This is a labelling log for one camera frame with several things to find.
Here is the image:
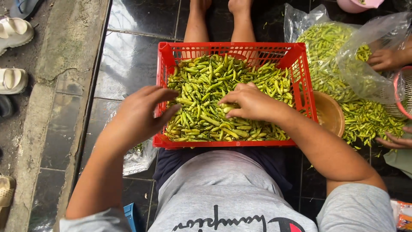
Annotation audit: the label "person's left hand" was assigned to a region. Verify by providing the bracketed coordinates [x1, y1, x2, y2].
[107, 85, 182, 153]

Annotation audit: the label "person's right hand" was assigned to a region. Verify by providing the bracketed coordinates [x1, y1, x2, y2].
[218, 82, 291, 125]

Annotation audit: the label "crumpled clear plastic bag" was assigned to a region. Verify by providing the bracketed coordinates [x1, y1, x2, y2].
[105, 109, 159, 176]

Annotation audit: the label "red plastic crate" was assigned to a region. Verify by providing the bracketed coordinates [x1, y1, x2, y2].
[153, 41, 319, 150]

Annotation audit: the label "heap of green chili peppers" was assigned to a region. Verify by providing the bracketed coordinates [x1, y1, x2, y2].
[164, 53, 294, 142]

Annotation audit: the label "dark navy shorts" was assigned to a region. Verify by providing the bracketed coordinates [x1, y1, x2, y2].
[153, 147, 304, 211]

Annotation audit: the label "brown plastic bowl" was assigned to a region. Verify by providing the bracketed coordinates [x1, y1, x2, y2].
[313, 90, 346, 138]

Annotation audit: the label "person's right leg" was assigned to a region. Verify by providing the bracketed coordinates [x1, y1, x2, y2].
[228, 0, 257, 43]

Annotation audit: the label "person's leg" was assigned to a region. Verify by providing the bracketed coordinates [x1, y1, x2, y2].
[183, 0, 213, 43]
[228, 0, 257, 43]

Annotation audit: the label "clear bag of green chilies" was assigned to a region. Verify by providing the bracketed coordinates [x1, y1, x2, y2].
[283, 3, 412, 105]

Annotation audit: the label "grey printed t-shirt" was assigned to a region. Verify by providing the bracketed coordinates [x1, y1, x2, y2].
[59, 150, 397, 232]

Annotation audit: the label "blue plastic stool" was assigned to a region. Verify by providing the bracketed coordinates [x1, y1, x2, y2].
[124, 202, 139, 232]

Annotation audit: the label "person's left leg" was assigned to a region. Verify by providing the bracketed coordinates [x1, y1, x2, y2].
[183, 0, 213, 43]

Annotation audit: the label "loose pile of green chilies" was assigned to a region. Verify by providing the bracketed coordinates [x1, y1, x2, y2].
[339, 99, 409, 150]

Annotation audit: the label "white chunky sandal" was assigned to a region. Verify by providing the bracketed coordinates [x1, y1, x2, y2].
[0, 68, 29, 95]
[0, 17, 35, 56]

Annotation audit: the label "black shoe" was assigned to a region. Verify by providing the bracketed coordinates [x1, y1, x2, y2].
[0, 95, 14, 118]

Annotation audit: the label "pink plastic container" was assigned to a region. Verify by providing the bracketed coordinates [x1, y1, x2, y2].
[336, 0, 385, 14]

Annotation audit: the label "pink plastic colander basket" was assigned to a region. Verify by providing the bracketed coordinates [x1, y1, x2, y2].
[384, 66, 412, 120]

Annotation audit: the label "beige perforated sandal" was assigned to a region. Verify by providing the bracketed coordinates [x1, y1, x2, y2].
[0, 175, 17, 227]

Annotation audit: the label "blue flip-flop sandal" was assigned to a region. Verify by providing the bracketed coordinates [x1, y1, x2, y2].
[9, 0, 41, 19]

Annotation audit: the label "orange snack packet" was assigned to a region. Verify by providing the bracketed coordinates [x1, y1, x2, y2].
[390, 199, 412, 231]

